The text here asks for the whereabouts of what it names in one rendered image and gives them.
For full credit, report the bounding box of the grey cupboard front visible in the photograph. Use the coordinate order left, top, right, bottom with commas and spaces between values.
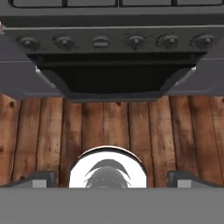
0, 34, 65, 101
166, 37, 224, 97

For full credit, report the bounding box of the black oven door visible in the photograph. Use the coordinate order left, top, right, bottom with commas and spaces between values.
26, 52, 208, 95

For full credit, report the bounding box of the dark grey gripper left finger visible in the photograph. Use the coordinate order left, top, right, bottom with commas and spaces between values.
0, 171, 58, 189

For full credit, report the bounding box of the dark grey range cooker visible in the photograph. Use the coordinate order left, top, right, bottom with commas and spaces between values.
0, 0, 224, 103

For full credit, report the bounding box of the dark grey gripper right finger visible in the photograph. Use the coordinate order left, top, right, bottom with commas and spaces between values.
166, 170, 224, 189

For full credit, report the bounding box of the white round domed object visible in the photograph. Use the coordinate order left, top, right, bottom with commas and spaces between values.
68, 145, 148, 189

